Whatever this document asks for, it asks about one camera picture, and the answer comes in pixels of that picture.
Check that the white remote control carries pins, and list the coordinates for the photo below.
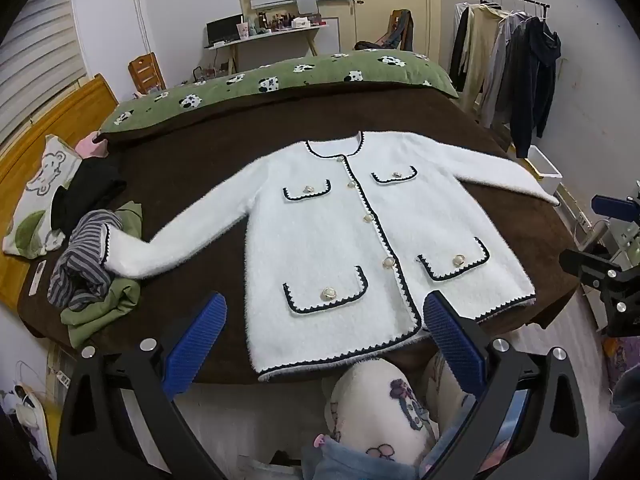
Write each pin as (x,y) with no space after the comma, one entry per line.
(37,277)

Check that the white cardigan with black trim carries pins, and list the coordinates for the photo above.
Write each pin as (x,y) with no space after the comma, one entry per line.
(325,260)

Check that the black monitor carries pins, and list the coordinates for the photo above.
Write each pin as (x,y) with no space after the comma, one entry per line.
(223,30)

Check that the white desk with wooden legs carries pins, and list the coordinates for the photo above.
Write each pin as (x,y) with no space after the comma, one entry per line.
(280,34)

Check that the navy hanging hoodie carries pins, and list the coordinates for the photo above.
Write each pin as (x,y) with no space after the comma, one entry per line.
(535,85)

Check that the large white window blinds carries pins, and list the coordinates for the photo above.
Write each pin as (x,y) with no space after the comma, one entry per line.
(35,60)

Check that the black hanging garment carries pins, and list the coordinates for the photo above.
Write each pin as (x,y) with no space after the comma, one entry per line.
(457,45)

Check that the chair draped with clothes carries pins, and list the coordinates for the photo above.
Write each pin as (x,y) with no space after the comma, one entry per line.
(400,30)

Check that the grey striped garment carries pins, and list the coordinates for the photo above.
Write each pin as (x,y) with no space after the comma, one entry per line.
(85,245)

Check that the wooden headboard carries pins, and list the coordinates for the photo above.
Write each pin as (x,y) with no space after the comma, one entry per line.
(60,115)

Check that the blue denim cloth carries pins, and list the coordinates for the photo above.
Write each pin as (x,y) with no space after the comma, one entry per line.
(350,465)

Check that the pink cup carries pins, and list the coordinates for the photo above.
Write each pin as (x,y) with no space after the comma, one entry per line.
(243,30)

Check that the white plastic bin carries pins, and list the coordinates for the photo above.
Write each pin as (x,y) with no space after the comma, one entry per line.
(545,167)

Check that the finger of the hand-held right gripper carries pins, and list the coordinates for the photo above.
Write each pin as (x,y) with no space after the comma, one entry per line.
(595,270)
(612,206)

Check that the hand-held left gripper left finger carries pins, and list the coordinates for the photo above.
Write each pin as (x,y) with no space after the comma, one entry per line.
(195,347)

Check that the wooden chair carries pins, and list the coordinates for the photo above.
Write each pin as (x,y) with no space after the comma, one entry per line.
(147,75)

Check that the person's left leg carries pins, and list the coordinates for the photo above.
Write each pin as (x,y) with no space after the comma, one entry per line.
(370,405)

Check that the row of cosmetic bottles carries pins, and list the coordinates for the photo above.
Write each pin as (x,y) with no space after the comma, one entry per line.
(275,21)

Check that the brown fleece blanket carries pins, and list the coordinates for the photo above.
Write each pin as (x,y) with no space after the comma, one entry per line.
(200,170)

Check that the black cloth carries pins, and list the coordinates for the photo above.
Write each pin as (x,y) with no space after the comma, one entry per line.
(85,190)

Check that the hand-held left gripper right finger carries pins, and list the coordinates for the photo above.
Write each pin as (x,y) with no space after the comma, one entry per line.
(452,345)

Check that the bear print pillow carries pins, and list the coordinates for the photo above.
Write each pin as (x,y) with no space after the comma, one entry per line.
(35,195)

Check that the person's right leg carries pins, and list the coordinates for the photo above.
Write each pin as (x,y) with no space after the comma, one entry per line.
(442,400)

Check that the grey hanging garment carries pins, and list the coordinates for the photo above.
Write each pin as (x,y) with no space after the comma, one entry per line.
(502,70)

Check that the white tissue box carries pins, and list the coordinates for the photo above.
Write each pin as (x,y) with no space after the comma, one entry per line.
(300,22)

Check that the beige hanging garment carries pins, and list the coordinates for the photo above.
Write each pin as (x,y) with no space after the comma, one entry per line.
(480,50)

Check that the pink cloth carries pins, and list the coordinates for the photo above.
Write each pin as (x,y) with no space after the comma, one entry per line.
(90,147)

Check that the olive green garment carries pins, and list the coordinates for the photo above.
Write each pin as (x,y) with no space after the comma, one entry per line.
(100,310)

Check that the green cow print blanket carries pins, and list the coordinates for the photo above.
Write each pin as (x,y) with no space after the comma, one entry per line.
(240,87)

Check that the person's leg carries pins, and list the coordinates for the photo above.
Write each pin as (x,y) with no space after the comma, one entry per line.
(370,405)
(442,400)

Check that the white power strip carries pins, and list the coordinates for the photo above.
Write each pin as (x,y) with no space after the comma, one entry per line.
(62,377)

